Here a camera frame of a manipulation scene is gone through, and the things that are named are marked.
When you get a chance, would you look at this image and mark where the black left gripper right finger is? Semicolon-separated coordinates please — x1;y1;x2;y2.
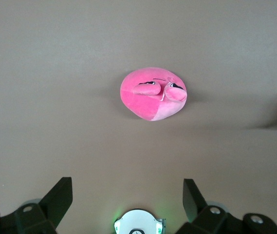
174;178;277;234

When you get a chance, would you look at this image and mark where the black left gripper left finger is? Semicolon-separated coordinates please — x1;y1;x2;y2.
0;177;73;234

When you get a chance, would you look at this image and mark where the pink round plush toy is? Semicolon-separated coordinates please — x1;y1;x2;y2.
120;69;187;122

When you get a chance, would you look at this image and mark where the brown table cover mat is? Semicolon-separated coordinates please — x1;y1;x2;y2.
0;0;277;234

